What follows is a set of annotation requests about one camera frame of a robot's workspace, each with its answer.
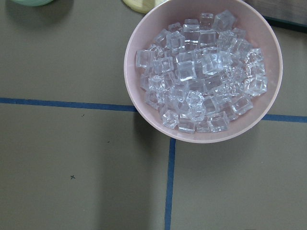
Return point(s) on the pink bowl of ice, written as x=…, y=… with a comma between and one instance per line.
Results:
x=259, y=33

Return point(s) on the wooden mug tree stand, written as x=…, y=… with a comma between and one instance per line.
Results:
x=143, y=6

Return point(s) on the mint green bowl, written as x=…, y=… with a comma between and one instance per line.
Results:
x=32, y=3

